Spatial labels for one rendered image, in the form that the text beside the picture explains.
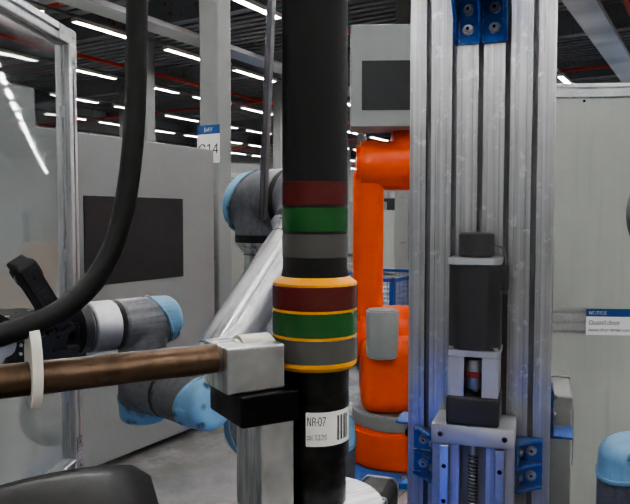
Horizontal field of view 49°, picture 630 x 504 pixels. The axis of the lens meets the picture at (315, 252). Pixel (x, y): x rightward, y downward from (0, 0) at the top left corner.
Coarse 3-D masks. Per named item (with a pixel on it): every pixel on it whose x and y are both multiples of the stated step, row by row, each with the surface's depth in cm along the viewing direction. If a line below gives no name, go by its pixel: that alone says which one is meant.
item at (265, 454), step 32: (224, 352) 32; (256, 352) 32; (224, 384) 32; (256, 384) 32; (224, 416) 33; (256, 416) 32; (288, 416) 32; (256, 448) 33; (288, 448) 33; (256, 480) 33; (288, 480) 33; (352, 480) 38
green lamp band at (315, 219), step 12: (288, 216) 34; (300, 216) 34; (312, 216) 33; (324, 216) 33; (336, 216) 34; (288, 228) 34; (300, 228) 34; (312, 228) 33; (324, 228) 33; (336, 228) 34
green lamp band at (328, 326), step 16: (272, 320) 35; (288, 320) 34; (304, 320) 33; (320, 320) 33; (336, 320) 33; (352, 320) 34; (288, 336) 34; (304, 336) 33; (320, 336) 33; (336, 336) 33
